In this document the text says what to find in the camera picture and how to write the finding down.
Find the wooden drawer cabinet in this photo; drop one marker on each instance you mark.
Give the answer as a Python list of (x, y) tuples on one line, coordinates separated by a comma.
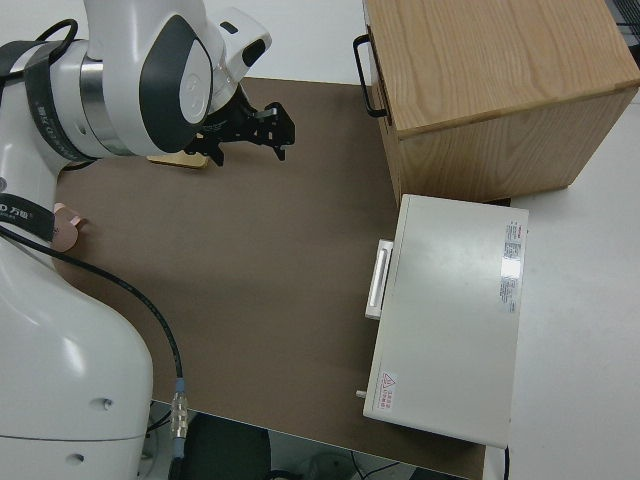
[(500, 75)]

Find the brown table mat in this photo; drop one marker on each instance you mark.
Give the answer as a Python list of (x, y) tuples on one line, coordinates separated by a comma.
[(250, 275)]

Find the wooden mug rack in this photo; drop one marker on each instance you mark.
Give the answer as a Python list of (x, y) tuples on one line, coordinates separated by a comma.
[(185, 161)]

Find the white toaster oven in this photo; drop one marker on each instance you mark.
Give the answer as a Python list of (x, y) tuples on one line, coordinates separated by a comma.
[(450, 310)]

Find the pink mug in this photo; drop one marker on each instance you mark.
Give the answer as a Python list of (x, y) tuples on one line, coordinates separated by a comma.
[(67, 235)]

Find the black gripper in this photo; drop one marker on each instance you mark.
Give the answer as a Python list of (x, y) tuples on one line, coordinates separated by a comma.
[(235, 122)]

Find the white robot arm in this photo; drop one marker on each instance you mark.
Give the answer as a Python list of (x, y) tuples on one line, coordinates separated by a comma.
[(50, 350)]

